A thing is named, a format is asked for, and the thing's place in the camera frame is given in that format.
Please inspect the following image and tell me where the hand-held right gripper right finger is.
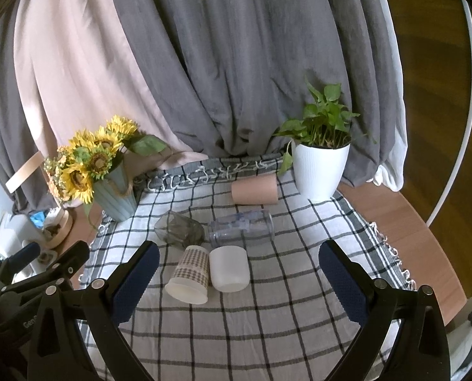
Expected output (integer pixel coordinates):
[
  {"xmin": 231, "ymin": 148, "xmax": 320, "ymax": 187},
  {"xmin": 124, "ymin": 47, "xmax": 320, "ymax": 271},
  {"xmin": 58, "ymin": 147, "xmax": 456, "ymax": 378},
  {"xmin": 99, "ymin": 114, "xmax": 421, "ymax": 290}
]
[{"xmin": 318, "ymin": 240, "xmax": 452, "ymax": 381}]

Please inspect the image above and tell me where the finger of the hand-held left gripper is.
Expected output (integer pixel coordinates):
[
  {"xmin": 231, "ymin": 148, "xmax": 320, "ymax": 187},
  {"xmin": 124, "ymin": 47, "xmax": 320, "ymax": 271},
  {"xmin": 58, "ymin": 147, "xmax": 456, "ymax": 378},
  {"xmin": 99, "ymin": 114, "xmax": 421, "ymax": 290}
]
[
  {"xmin": 6, "ymin": 242, "xmax": 91, "ymax": 298},
  {"xmin": 0, "ymin": 243, "xmax": 42, "ymax": 283}
]

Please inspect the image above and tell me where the grey glass cup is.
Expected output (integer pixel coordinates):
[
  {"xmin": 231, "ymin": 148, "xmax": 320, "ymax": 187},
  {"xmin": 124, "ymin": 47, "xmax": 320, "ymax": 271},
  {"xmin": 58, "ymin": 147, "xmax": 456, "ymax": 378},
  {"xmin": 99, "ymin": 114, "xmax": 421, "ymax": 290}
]
[{"xmin": 154, "ymin": 211, "xmax": 205, "ymax": 250}]

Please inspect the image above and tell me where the sunflower bouquet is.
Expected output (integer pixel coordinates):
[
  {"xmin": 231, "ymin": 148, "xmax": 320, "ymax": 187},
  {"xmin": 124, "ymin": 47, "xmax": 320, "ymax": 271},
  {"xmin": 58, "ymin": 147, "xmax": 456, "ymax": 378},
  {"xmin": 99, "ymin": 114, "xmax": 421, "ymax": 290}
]
[{"xmin": 43, "ymin": 115, "xmax": 170, "ymax": 208}]

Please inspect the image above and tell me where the round wooden box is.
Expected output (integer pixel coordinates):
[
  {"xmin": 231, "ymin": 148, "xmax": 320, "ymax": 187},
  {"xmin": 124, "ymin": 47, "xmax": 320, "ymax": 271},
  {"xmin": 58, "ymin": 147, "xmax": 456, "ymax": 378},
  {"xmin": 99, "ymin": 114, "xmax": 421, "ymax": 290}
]
[{"xmin": 41, "ymin": 206, "xmax": 75, "ymax": 249}]

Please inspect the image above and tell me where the clear glass tumbler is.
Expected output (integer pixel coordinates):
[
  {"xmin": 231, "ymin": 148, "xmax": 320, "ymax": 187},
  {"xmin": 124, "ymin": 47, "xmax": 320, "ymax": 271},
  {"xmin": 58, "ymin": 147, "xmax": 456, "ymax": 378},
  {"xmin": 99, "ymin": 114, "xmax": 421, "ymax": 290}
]
[{"xmin": 208, "ymin": 208, "xmax": 276, "ymax": 249}]

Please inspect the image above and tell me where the white sheer curtain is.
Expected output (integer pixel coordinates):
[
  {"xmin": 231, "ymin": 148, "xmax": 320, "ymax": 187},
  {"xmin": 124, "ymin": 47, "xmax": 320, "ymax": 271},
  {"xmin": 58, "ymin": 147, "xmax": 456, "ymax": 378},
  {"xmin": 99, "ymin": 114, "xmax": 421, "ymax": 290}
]
[{"xmin": 369, "ymin": 0, "xmax": 410, "ymax": 192}]

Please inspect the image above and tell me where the pink curtain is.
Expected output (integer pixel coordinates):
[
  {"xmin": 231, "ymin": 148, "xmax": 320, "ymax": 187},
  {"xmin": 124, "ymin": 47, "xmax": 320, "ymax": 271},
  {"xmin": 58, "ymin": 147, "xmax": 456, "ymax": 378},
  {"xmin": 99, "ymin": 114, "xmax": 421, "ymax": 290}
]
[{"xmin": 13, "ymin": 0, "xmax": 210, "ymax": 208}]

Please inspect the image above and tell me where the white plastic cup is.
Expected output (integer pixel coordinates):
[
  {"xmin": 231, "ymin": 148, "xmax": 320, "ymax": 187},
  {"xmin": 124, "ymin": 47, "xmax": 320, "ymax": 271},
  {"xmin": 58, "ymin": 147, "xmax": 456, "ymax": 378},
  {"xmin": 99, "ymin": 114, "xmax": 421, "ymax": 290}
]
[{"xmin": 209, "ymin": 245, "xmax": 250, "ymax": 293}]

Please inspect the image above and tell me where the white container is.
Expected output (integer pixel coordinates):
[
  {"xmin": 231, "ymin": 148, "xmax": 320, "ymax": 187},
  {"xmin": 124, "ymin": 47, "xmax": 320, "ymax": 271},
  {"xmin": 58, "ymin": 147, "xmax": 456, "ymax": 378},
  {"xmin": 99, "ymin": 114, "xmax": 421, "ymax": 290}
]
[{"xmin": 0, "ymin": 212, "xmax": 42, "ymax": 275}]

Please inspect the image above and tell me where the black and white checked tablecloth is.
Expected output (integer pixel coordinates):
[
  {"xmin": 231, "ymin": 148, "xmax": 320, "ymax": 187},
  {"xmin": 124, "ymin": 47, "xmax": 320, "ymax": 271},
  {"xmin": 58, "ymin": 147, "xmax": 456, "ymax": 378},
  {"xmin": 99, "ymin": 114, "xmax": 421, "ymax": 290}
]
[{"xmin": 77, "ymin": 153, "xmax": 418, "ymax": 381}]

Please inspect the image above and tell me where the tan cup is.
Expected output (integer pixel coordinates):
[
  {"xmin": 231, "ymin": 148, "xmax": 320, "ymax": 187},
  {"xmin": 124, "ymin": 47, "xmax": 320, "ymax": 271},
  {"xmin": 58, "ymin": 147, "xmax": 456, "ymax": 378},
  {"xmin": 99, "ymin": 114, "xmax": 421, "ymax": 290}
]
[{"xmin": 231, "ymin": 175, "xmax": 280, "ymax": 206}]

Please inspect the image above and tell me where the white ribbed plant pot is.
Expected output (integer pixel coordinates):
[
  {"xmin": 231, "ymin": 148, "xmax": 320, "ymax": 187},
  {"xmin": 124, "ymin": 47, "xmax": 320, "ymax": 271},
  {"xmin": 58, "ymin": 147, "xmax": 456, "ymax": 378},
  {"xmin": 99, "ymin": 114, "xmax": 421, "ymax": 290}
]
[{"xmin": 291, "ymin": 139, "xmax": 351, "ymax": 202}]

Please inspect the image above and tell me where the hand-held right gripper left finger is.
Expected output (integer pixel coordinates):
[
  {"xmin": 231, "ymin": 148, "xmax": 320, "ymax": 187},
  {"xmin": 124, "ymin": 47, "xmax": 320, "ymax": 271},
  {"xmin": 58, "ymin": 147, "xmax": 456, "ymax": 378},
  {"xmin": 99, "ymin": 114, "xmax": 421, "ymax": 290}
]
[{"xmin": 27, "ymin": 241, "xmax": 160, "ymax": 381}]

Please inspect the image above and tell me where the green pothos plant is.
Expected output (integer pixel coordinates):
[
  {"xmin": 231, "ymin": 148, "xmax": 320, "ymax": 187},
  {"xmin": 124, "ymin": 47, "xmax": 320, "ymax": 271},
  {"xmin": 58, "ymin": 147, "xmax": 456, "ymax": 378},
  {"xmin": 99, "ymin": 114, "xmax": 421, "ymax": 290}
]
[{"xmin": 273, "ymin": 81, "xmax": 378, "ymax": 175}]

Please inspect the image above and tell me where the grey curtain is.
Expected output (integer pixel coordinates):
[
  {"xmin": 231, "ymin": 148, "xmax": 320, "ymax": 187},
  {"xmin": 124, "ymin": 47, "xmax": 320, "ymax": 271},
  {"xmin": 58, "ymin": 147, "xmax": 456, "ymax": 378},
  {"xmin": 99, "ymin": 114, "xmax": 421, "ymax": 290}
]
[
  {"xmin": 105, "ymin": 0, "xmax": 399, "ymax": 187},
  {"xmin": 0, "ymin": 6, "xmax": 62, "ymax": 212}
]

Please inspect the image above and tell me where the plaid patterned cup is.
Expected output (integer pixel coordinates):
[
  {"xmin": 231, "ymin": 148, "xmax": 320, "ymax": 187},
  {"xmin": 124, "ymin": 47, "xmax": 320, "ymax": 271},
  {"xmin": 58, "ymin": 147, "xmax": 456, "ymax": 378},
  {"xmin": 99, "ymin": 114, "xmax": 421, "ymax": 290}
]
[{"xmin": 165, "ymin": 245, "xmax": 211, "ymax": 305}]

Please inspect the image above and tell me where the tan curtain strap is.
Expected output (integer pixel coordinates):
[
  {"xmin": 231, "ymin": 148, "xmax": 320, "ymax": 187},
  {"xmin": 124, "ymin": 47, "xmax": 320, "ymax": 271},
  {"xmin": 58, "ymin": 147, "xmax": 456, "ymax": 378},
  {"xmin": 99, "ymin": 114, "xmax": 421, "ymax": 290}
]
[{"xmin": 5, "ymin": 151, "xmax": 42, "ymax": 195}]

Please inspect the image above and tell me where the pale green ribbed vase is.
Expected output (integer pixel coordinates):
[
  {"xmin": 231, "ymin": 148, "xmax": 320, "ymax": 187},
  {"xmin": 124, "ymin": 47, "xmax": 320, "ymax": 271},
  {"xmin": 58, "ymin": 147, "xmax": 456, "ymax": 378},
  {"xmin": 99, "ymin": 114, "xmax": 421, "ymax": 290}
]
[{"xmin": 91, "ymin": 160, "xmax": 138, "ymax": 223}]

